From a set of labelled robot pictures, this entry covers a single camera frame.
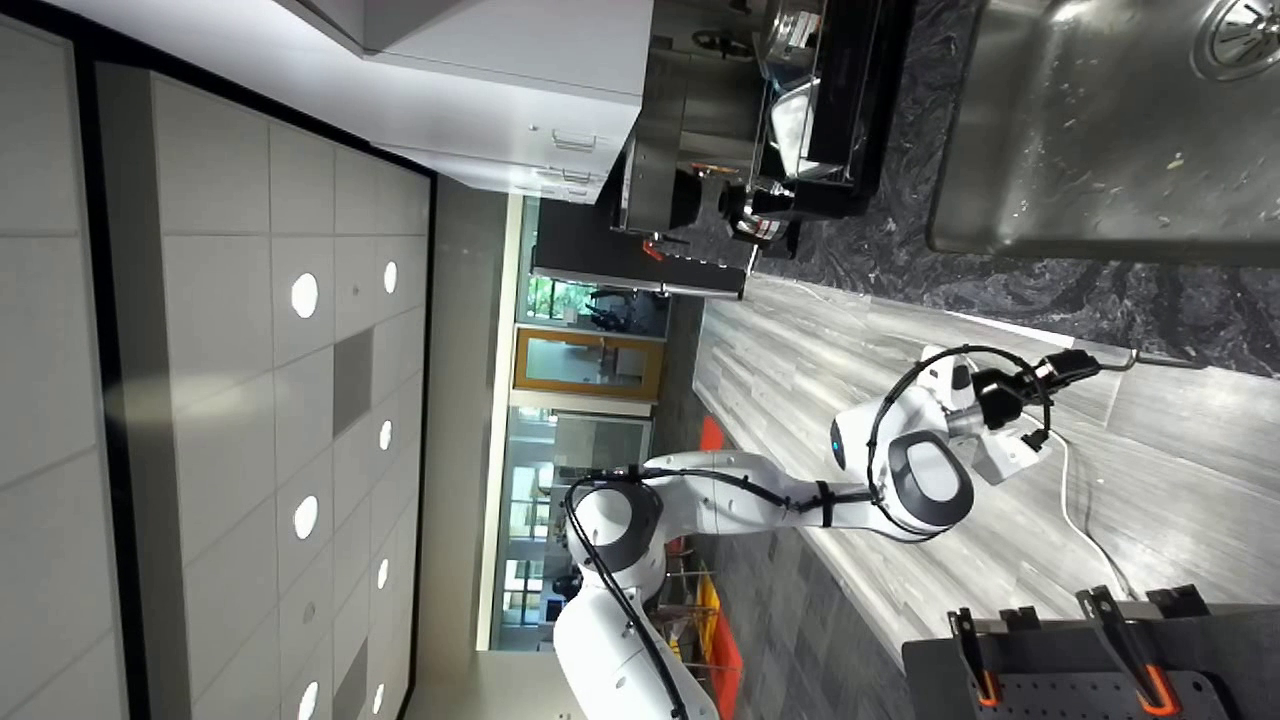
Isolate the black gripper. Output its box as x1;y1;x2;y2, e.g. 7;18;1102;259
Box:
967;344;1106;438

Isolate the wooden framed door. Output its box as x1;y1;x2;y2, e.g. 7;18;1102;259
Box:
509;325;671;406

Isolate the stainless steel sink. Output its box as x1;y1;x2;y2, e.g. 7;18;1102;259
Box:
927;0;1280;269

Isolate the black orange clamp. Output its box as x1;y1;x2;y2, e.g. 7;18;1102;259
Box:
943;603;1007;711
1073;583;1186;720

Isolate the black perforated platform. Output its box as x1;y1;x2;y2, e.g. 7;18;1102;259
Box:
901;582;1280;720

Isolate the round sink drain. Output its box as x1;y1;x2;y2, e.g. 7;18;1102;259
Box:
1186;0;1280;88

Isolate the shiny metal dishware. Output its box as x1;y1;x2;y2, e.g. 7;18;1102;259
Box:
761;6;831;182

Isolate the orange chair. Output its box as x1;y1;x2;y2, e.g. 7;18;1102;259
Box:
687;571;752;720

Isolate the black appliance red display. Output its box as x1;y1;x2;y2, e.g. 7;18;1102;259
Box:
527;216;752;304

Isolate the stainless steel coffee machine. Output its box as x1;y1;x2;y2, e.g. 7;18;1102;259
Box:
617;0;781;230

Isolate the green glass window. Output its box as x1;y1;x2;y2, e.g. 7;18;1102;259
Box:
520;269;671;331

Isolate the dark square ceiling vent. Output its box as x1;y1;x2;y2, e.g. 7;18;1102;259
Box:
328;328;379;440
328;647;371;720

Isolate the thin white cable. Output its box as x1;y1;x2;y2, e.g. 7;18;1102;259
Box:
1049;438;1151;608

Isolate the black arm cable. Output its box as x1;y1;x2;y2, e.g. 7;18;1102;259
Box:
563;342;1059;720

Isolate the large white wall cabinet door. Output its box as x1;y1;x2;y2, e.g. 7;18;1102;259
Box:
50;0;658;209

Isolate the black ceiling frame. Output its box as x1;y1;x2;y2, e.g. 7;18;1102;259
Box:
23;6;441;720

